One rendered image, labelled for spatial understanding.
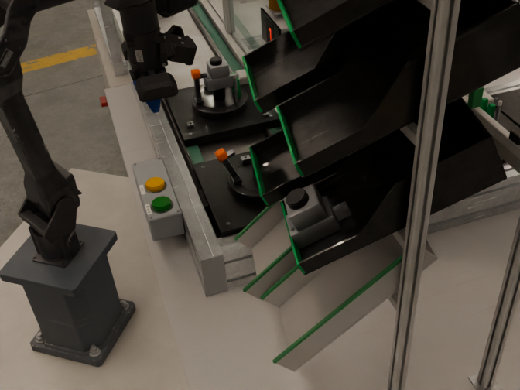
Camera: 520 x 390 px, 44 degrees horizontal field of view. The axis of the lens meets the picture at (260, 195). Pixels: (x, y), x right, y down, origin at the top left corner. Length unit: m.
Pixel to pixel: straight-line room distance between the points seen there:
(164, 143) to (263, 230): 0.46
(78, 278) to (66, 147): 2.35
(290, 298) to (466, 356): 0.34
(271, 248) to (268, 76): 0.34
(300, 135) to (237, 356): 0.51
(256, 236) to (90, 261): 0.29
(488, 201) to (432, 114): 0.76
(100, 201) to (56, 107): 2.24
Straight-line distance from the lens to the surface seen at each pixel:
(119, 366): 1.22
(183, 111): 1.63
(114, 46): 2.04
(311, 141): 0.79
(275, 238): 1.14
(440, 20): 0.66
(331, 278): 1.01
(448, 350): 1.22
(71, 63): 4.22
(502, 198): 1.47
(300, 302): 1.04
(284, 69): 0.92
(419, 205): 0.78
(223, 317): 1.25
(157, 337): 1.24
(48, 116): 3.71
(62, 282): 1.10
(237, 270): 1.26
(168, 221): 1.33
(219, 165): 1.42
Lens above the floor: 1.80
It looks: 39 degrees down
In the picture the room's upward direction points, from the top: 4 degrees counter-clockwise
